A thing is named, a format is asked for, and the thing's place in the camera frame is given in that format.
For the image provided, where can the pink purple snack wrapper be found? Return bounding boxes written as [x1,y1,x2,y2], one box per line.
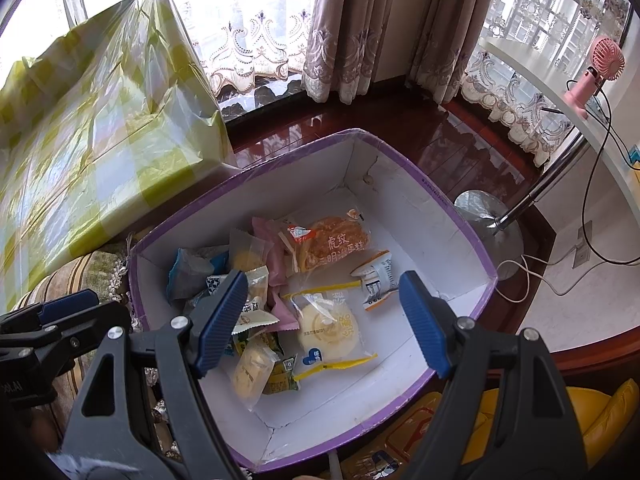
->
[252,217,299,333]

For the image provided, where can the grey white barcode snack pack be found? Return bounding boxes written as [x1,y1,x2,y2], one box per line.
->
[350,250,398,311]

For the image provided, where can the round white cheese bun pack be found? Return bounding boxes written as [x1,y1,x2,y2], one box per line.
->
[283,284,378,382]

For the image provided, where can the brown bread bun pack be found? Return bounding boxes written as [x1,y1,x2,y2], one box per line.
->
[277,208,371,274]

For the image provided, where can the clear pack yellow cookies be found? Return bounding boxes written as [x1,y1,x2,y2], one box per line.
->
[229,229,273,272]

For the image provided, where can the striped beige sofa cushion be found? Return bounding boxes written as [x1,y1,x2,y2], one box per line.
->
[1,287,134,452]

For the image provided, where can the yellow plastic bag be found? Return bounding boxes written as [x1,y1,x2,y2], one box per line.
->
[339,378,640,480]

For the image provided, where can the green checkered plastic tablecloth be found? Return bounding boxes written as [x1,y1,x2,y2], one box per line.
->
[1,0,235,310]

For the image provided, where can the chrome table leg base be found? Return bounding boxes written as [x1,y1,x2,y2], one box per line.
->
[454,133,589,282]

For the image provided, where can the purple white cardboard box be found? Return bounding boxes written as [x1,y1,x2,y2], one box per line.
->
[129,129,497,472]

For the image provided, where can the white curved table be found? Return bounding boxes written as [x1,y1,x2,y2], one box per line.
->
[478,19,640,216]

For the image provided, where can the white lace sheer curtain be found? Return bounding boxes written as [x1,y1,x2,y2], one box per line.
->
[186,0,631,166]

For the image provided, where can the pink desk fan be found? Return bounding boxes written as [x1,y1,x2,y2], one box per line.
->
[563,36,626,119]

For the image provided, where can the pink floral curtain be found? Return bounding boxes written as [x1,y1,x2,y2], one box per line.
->
[303,0,491,104]

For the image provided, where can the white cable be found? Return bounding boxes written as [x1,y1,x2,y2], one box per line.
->
[494,244,640,305]

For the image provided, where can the black power cable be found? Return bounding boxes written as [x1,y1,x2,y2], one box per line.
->
[541,79,640,267]

